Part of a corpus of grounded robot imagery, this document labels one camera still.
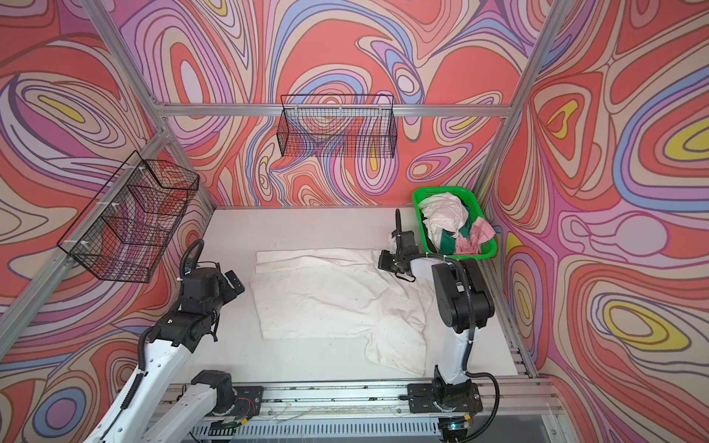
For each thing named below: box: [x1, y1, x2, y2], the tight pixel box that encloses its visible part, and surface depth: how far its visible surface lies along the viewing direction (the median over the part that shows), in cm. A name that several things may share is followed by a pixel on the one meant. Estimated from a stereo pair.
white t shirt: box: [249, 248, 435, 377], surface depth 93 cm
